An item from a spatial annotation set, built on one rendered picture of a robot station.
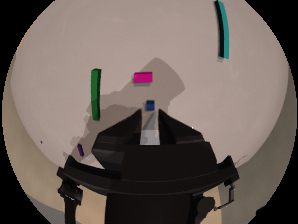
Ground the green rod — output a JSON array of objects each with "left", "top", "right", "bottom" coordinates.
[{"left": 91, "top": 68, "right": 102, "bottom": 121}]

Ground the magenta rod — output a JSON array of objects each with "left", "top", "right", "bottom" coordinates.
[{"left": 134, "top": 72, "right": 152, "bottom": 83}]

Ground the purple rod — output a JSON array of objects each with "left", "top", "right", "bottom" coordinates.
[{"left": 77, "top": 143, "right": 84, "bottom": 157}]

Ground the turquoise rod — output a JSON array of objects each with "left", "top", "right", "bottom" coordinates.
[{"left": 214, "top": 0, "right": 229, "bottom": 59}]

